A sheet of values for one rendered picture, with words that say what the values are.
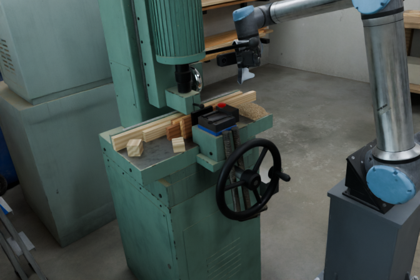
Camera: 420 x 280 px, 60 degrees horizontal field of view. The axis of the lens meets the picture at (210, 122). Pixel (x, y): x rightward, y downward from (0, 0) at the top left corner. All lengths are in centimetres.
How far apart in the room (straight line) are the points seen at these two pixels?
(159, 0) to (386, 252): 127
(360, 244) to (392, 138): 58
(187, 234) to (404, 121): 83
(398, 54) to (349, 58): 349
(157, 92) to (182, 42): 27
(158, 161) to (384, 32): 78
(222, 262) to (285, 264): 53
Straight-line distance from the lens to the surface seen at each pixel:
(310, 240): 222
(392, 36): 120
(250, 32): 154
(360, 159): 158
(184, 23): 122
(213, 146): 119
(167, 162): 120
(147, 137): 132
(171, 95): 138
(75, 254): 234
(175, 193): 128
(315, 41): 488
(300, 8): 151
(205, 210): 141
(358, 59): 464
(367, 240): 168
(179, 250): 143
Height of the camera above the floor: 149
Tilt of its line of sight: 25 degrees down
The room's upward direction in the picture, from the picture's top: 4 degrees counter-clockwise
